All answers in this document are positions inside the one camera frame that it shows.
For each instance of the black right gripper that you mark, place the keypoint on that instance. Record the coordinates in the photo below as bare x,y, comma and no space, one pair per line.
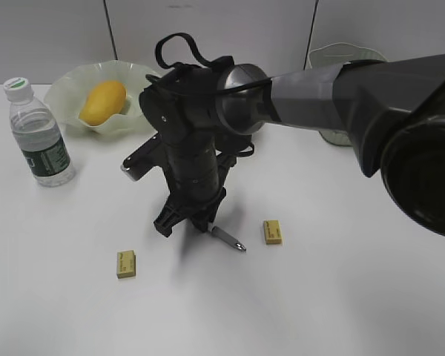
195,189

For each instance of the grey grip mechanical pencil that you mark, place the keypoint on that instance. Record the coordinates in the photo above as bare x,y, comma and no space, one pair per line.
225,237

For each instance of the yellow eraser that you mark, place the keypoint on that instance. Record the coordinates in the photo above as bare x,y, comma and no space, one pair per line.
272,232
126,264

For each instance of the yellow mango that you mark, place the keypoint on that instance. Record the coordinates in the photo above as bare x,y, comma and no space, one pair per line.
105,100

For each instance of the clear water bottle green label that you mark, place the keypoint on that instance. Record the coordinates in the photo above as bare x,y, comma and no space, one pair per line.
38,135

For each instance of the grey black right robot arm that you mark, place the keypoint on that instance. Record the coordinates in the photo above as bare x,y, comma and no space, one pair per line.
205,115

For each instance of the pale green wavy plate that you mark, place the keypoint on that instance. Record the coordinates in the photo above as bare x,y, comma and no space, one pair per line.
67,96

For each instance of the pale green woven basket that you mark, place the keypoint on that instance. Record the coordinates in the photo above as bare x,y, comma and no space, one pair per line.
336,53

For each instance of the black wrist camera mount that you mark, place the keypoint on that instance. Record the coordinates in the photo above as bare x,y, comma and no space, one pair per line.
148,156

